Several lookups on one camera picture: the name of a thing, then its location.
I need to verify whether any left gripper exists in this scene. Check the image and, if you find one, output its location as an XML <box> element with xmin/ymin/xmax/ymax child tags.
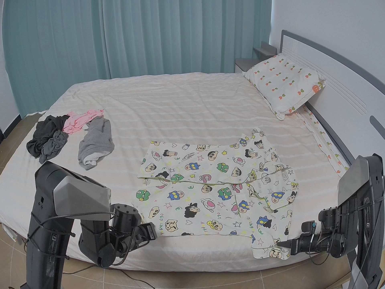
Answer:
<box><xmin>128</xmin><ymin>221</ymin><xmax>159</xmax><ymax>251</ymax></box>

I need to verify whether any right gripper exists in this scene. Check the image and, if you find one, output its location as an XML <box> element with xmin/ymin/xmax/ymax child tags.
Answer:
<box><xmin>275</xmin><ymin>234</ymin><xmax>321</xmax><ymax>256</ymax></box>

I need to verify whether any white printed pyjama top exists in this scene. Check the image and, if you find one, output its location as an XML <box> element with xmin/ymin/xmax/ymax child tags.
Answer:
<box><xmin>137</xmin><ymin>127</ymin><xmax>300</xmax><ymax>261</ymax></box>

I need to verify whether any grey garment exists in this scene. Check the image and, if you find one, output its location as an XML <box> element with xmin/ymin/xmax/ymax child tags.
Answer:
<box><xmin>78</xmin><ymin>118</ymin><xmax>115</xmax><ymax>171</ymax></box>

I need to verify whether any pink garment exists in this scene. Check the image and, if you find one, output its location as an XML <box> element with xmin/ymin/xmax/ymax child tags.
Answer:
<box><xmin>63</xmin><ymin>109</ymin><xmax>105</xmax><ymax>135</ymax></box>

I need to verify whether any bed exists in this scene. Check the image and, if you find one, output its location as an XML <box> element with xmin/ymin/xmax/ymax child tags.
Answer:
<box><xmin>0</xmin><ymin>30</ymin><xmax>385</xmax><ymax>272</ymax></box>

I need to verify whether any black garment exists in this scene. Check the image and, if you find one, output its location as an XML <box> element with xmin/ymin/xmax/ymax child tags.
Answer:
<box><xmin>26</xmin><ymin>115</ymin><xmax>71</xmax><ymax>164</ymax></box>

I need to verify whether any white printed pillow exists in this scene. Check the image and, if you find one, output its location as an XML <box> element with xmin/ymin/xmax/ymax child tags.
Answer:
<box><xmin>243</xmin><ymin>53</ymin><xmax>327</xmax><ymax>120</ymax></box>

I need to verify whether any grey bedside table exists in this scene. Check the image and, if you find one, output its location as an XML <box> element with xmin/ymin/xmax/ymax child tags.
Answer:
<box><xmin>235</xmin><ymin>41</ymin><xmax>277</xmax><ymax>73</ymax></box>

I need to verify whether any blue-green curtain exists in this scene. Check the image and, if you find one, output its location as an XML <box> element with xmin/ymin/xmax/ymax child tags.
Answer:
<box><xmin>1</xmin><ymin>0</ymin><xmax>273</xmax><ymax>118</ymax></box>

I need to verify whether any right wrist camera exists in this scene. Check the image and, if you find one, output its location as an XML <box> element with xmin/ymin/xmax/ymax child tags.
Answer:
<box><xmin>302</xmin><ymin>221</ymin><xmax>316</xmax><ymax>237</ymax></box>

